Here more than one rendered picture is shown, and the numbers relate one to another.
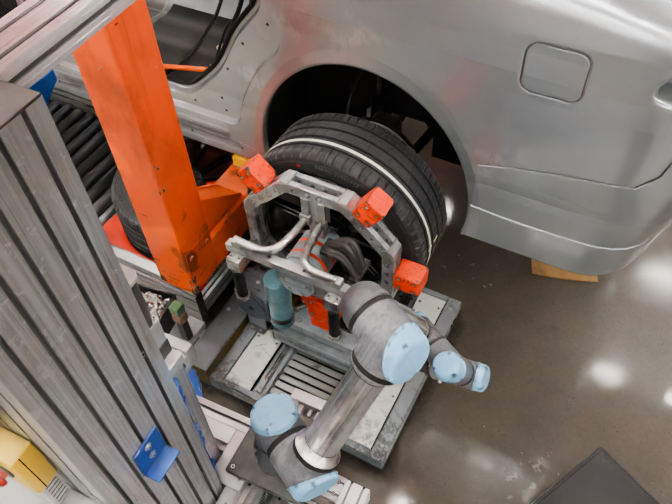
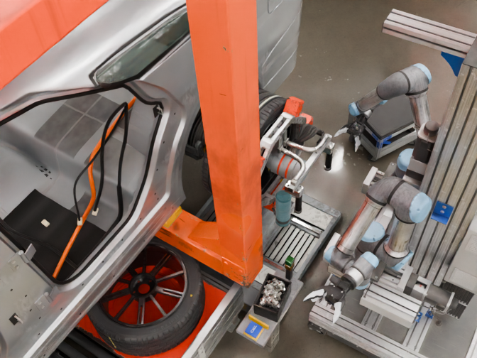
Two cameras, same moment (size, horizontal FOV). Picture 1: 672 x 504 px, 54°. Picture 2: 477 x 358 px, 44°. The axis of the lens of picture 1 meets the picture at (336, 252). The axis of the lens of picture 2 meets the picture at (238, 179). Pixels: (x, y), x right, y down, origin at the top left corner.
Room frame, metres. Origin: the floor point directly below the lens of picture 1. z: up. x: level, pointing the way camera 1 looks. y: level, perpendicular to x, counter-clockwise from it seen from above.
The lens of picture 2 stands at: (1.39, 2.10, 3.42)
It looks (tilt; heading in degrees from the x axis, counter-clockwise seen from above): 53 degrees down; 276
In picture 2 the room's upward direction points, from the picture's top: 4 degrees counter-clockwise
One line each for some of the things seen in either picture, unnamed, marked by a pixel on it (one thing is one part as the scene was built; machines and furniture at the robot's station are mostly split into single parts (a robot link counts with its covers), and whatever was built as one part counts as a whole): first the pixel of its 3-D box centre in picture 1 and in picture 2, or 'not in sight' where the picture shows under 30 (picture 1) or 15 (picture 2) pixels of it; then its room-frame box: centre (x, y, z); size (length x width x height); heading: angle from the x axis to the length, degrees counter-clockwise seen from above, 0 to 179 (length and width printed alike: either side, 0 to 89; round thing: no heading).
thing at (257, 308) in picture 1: (279, 280); not in sight; (1.72, 0.25, 0.26); 0.42 x 0.18 x 0.35; 150
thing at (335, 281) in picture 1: (328, 245); (306, 136); (1.24, 0.02, 1.03); 0.19 x 0.18 x 0.11; 150
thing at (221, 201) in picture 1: (232, 184); (190, 226); (1.87, 0.39, 0.69); 0.52 x 0.17 x 0.35; 150
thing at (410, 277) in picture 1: (410, 277); (304, 123); (1.25, -0.23, 0.85); 0.09 x 0.08 x 0.07; 60
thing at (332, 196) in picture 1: (321, 245); (277, 160); (1.40, 0.05, 0.85); 0.54 x 0.07 x 0.54; 60
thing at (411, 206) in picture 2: not in sight; (401, 229); (0.85, 0.70, 1.19); 0.15 x 0.12 x 0.55; 138
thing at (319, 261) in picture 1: (311, 260); (287, 165); (1.34, 0.08, 0.85); 0.21 x 0.14 x 0.14; 150
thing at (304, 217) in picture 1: (270, 223); (287, 160); (1.34, 0.19, 1.03); 0.19 x 0.18 x 0.11; 150
